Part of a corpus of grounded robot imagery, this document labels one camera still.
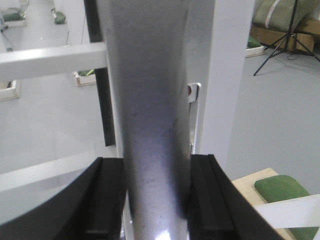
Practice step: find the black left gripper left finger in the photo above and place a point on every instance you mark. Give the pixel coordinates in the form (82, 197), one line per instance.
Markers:
(89, 208)

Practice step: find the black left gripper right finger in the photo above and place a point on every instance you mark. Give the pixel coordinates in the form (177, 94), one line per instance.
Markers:
(217, 210)

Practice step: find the white framed transparent sliding door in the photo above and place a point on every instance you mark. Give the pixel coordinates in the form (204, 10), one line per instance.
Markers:
(211, 116)

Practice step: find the grey metal door handle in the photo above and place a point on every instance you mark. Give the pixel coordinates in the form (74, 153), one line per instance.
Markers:
(154, 49)

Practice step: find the white door latch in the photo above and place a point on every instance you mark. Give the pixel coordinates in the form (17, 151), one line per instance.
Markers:
(193, 91)

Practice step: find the wooden base platform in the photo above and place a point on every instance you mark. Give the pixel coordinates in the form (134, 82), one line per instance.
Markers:
(267, 186)

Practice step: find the green sandbag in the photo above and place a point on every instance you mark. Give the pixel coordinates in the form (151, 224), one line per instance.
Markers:
(298, 212)

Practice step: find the wooden tray with green bag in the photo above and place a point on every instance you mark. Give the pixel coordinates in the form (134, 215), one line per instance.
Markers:
(85, 77)

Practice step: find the black tripod stand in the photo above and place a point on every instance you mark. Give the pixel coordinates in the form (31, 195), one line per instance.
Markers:
(281, 46)

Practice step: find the cardboard box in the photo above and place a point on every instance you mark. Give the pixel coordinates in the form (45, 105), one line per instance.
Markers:
(307, 32)

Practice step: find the large grey-green sack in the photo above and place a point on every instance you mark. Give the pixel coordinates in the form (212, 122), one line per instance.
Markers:
(277, 15)

